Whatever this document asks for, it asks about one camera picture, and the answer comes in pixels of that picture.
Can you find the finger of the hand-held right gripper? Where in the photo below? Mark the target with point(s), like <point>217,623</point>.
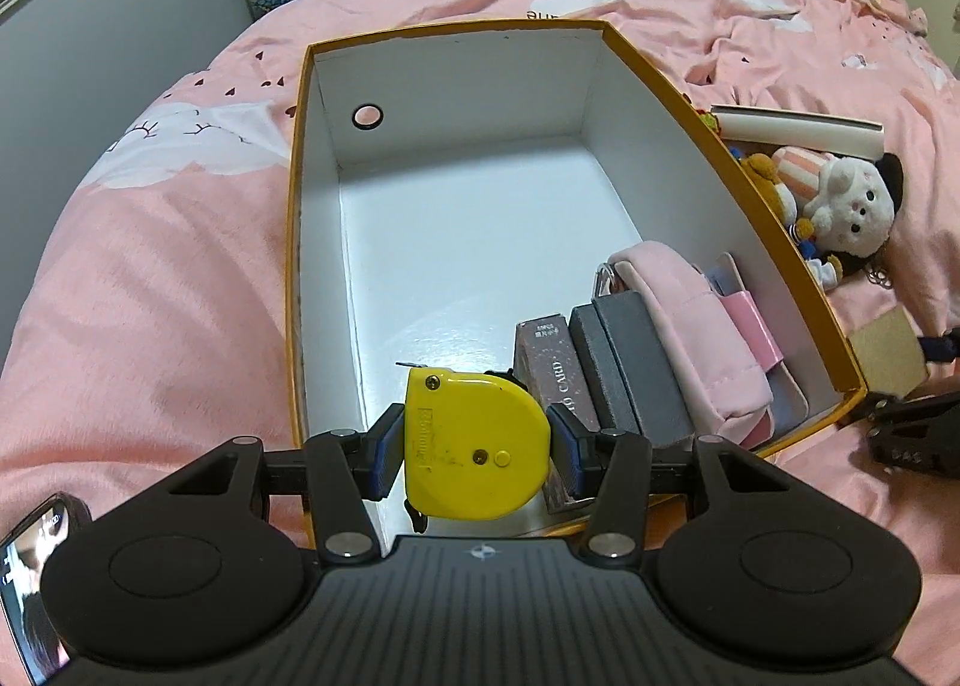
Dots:
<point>941,349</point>
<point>900,407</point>

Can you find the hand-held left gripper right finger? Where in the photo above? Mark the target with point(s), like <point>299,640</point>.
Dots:
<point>566,450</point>

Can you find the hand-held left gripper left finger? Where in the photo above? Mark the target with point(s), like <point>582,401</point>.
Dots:
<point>386,453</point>

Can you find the gold box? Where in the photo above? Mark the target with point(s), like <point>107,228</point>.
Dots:
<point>889,352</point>

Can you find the yellow tape measure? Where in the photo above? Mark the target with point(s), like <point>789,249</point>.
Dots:
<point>465,446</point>

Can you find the purple card box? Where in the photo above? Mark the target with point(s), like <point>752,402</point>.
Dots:
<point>551,364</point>

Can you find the dark grey box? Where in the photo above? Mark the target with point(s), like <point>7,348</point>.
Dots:
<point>630,356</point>

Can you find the white case with pink band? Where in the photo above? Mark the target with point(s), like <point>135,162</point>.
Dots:
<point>754,326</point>

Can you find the pink fabric pouch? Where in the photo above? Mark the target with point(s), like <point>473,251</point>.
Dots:
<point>697,334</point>

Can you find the orange cardboard box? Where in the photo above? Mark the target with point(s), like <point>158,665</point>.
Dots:
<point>450,244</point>

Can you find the white plush doll pink hat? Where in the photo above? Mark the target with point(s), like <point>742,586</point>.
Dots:
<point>847,202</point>

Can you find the brown bear plush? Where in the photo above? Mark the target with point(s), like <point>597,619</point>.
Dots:
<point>772,187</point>

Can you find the white long tube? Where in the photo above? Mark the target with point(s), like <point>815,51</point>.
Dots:
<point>802,131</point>

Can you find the pink cloud printed blanket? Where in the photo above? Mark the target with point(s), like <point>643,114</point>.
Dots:
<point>150,319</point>

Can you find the crocheted orange green toy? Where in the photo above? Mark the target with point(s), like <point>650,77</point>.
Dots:
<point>707,122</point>

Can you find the smartphone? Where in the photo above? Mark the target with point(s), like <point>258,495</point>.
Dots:
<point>30,581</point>

